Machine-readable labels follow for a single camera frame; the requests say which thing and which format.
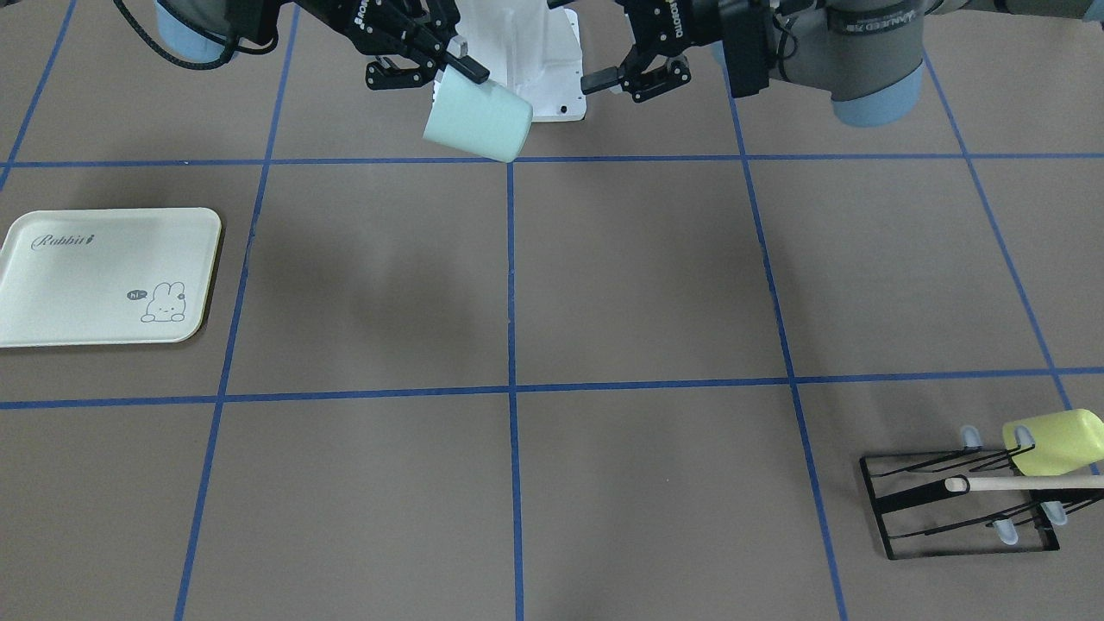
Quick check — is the black camera cable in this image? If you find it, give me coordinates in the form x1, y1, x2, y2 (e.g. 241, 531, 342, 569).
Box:
112, 0, 238, 70

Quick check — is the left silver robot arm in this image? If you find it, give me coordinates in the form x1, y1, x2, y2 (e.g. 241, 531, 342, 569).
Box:
580, 1, 1101, 129

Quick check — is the yellow cup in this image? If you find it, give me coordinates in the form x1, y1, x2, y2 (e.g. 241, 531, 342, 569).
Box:
1002, 409, 1103, 476

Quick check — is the cream rabbit tray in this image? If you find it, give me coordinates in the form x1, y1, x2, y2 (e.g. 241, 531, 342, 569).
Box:
1, 207, 223, 348

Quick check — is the wooden rack handle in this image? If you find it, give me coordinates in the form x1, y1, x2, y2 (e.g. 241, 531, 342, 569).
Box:
943, 474, 1103, 492

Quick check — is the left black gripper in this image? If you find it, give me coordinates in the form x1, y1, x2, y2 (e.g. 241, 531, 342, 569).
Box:
580, 1, 722, 104

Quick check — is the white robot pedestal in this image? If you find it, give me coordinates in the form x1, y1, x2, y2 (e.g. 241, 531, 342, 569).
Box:
457, 1, 587, 122

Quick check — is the black wire cup rack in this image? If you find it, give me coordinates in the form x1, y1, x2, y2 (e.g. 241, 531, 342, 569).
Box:
858, 441, 1101, 561

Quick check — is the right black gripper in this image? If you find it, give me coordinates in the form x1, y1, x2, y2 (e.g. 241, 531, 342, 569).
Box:
298, 1, 492, 91

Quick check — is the light green cup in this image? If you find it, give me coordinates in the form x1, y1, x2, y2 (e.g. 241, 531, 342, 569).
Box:
423, 66, 535, 164

